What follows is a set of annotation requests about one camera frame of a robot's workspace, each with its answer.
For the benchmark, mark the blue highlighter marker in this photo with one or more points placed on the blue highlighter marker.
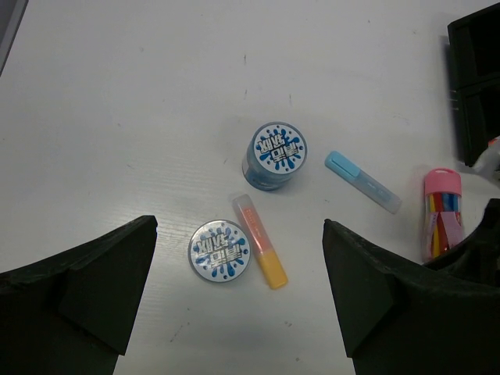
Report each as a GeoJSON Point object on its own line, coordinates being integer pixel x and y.
{"type": "Point", "coordinates": [363, 182]}

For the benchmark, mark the orange yellow highlighter marker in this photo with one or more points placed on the orange yellow highlighter marker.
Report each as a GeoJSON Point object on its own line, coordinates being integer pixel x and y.
{"type": "Point", "coordinates": [263, 248]}

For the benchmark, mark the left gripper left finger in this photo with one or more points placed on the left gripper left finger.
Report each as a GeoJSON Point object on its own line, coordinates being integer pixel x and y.
{"type": "Point", "coordinates": [74, 312]}

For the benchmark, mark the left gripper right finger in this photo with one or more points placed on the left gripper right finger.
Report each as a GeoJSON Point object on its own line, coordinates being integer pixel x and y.
{"type": "Point", "coordinates": [399, 317]}

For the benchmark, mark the pink capped crayon tube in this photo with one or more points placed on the pink capped crayon tube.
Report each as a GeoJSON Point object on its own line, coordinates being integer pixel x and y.
{"type": "Point", "coordinates": [443, 224]}

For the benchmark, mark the blue tape roll rear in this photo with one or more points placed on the blue tape roll rear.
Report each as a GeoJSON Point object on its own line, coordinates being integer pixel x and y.
{"type": "Point", "coordinates": [277, 151]}

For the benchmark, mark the blue tape roll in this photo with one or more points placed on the blue tape roll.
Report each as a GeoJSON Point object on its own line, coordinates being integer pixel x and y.
{"type": "Point", "coordinates": [277, 151]}
{"type": "Point", "coordinates": [219, 251]}

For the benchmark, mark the blue tape roll front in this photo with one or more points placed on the blue tape roll front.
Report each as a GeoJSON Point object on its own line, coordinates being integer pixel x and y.
{"type": "Point", "coordinates": [219, 251]}

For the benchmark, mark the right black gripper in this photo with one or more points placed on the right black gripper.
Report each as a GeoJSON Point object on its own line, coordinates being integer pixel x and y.
{"type": "Point", "coordinates": [476, 258]}

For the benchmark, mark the black compartment organizer tray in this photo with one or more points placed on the black compartment organizer tray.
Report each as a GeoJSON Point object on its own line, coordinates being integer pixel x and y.
{"type": "Point", "coordinates": [473, 65]}

